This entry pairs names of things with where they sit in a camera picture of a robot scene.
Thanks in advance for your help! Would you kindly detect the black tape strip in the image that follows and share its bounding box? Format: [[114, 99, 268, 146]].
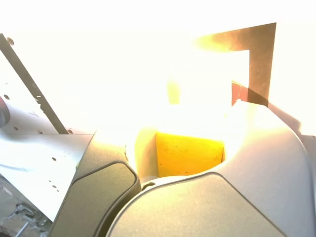
[[0, 33, 70, 135]]

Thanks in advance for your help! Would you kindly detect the black tape square outline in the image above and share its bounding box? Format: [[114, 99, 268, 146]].
[[194, 22, 277, 109]]

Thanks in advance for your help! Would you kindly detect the yellow cube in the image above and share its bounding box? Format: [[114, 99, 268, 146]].
[[155, 131, 226, 178]]

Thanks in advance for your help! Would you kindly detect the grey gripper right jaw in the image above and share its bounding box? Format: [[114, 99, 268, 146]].
[[105, 100, 313, 237]]

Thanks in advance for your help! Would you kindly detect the red cube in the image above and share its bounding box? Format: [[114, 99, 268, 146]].
[[231, 79, 249, 107]]

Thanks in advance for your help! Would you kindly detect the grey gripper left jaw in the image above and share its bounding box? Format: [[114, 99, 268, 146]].
[[48, 127, 158, 237]]

